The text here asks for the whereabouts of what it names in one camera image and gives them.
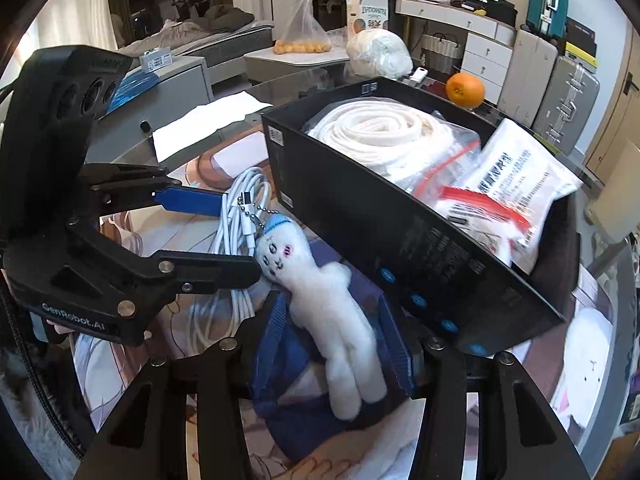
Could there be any white plush doll keychain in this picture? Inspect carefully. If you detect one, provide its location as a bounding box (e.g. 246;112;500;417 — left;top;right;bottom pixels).
255;214;387;420

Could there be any red white zip snack bag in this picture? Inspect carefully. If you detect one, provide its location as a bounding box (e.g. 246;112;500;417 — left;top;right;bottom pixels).
434;186;530;266

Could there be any black storage box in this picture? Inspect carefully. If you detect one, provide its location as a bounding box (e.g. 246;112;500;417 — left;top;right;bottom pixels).
262;78;580;356

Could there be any white towel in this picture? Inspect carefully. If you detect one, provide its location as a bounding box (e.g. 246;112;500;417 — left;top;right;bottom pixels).
303;98;456;183

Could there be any silver medicine pouch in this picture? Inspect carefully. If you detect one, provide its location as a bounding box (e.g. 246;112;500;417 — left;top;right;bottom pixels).
457;118;582;273

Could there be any clear zip bag red seal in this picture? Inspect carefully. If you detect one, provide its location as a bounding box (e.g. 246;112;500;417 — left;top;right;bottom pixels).
397;112;482;205

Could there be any printed anime cloth mat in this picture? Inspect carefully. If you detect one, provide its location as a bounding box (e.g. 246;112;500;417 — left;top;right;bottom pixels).
74;131;616;480

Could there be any grey side cabinet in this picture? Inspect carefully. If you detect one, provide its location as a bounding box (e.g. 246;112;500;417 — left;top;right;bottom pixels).
86;56;213;164

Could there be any bed with grey bedding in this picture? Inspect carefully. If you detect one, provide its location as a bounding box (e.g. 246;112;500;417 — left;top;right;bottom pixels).
118;4;273;58

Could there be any clear bag of small oranges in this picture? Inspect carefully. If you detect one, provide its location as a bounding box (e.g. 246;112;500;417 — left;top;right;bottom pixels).
273;0;332;55

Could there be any beige cylindrical trash bin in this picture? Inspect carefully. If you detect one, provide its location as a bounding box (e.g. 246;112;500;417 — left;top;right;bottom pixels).
586;140;640;244

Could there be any white crumpled plastic bag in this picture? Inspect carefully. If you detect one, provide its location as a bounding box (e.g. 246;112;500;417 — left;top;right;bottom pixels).
346;28;413;79

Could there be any white carton with print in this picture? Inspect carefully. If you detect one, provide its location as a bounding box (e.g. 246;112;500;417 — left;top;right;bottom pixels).
346;0;388;40

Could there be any white remote control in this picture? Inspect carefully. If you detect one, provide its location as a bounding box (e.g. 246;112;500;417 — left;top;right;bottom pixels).
409;67;428;86

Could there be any orange fruit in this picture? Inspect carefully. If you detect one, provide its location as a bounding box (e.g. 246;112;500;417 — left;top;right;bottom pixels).
445;73;485;110

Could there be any wooden door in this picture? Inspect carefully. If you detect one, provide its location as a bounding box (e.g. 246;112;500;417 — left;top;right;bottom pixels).
586;26;639;182

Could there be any silver ribbed suitcase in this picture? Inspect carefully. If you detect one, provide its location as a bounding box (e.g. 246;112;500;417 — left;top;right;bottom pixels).
532;56;600;155

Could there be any white dresser with drawers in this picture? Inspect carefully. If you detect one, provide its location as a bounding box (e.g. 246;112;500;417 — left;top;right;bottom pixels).
395;0;515;105

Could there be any light grey suitcase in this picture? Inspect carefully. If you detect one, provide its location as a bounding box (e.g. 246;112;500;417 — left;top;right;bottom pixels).
498;28;558;128

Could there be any teal suitcase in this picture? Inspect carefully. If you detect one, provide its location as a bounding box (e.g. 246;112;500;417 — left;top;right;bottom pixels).
525;0;568;39

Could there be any white coiled cable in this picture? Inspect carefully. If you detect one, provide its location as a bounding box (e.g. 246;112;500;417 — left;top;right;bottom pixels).
186;167;274;356

